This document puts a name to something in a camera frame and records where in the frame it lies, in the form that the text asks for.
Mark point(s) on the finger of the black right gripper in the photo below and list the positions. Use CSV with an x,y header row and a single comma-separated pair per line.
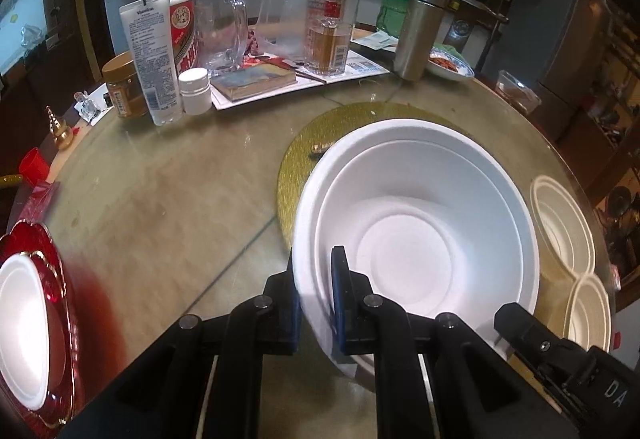
x,y
551,359

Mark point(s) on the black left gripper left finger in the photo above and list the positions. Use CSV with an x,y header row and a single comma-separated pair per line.
x,y
201,378

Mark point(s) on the brown lidded jar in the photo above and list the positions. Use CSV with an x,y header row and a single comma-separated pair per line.
x,y
123,86

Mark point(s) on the red scalloped glass plate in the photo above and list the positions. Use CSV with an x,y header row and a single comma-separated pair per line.
x,y
65,392

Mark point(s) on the small white pill bottle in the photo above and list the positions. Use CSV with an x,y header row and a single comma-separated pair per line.
x,y
195,92

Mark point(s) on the printed paper sheet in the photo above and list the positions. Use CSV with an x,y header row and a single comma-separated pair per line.
x,y
357,67

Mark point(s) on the white lotion tube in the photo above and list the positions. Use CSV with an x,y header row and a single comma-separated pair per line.
x,y
147,29

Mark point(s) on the stainless steel thermos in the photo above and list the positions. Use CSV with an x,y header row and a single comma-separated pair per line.
x,y
417,36

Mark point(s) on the old worn book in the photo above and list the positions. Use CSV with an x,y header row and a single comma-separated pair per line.
x,y
254,80

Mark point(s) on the small paper bowl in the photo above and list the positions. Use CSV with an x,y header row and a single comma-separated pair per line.
x,y
565,227
588,319

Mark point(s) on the red cloth napkin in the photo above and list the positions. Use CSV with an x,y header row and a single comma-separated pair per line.
x,y
37,205

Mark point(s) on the clear glass mug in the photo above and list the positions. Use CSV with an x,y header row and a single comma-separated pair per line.
x,y
222,34

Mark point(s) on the blue white snack dish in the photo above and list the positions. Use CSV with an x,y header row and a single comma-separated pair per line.
x,y
447,65

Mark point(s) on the red plastic cup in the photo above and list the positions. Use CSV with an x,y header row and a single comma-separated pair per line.
x,y
33,168

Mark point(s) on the wooden chopstick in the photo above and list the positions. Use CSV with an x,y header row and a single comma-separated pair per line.
x,y
297,71

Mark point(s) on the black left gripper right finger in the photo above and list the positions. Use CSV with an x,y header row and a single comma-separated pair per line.
x,y
434,378

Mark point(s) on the large white foam bowl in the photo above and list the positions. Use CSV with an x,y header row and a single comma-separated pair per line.
x,y
428,216

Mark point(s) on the gold round placemat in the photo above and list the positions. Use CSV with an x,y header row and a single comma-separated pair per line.
x,y
308,146

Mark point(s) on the clear liquor bottle red cap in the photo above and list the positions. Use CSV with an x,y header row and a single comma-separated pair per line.
x,y
327,39

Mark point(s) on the white foam plate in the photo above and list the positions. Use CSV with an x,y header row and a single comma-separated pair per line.
x,y
24,332

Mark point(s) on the clear plastic container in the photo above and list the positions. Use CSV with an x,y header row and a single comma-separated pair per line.
x,y
516,93

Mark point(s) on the white red liquor bottle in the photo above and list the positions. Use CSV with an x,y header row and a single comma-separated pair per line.
x,y
182,27

